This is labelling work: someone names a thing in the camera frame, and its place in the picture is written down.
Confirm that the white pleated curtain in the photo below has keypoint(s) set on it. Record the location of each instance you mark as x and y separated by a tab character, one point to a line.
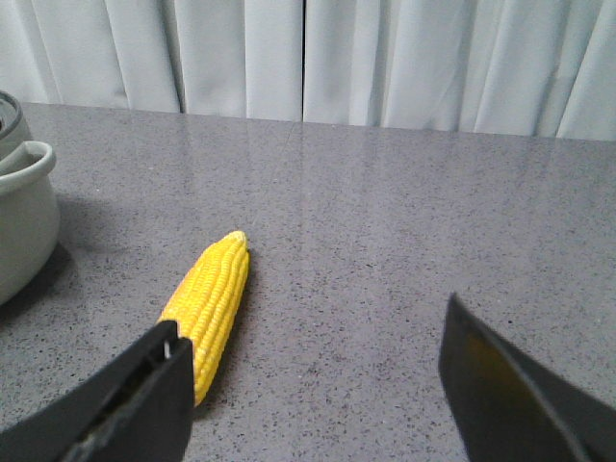
542	68

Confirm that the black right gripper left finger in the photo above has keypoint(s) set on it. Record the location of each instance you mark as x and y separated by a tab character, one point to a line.
138	408

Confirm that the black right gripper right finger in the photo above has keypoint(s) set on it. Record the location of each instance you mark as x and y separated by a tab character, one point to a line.
508	407

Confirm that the yellow corn cob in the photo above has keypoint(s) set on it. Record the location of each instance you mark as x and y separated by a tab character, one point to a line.
205	305

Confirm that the pale green electric cooking pot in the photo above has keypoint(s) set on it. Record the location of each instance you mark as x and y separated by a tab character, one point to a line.
30	216

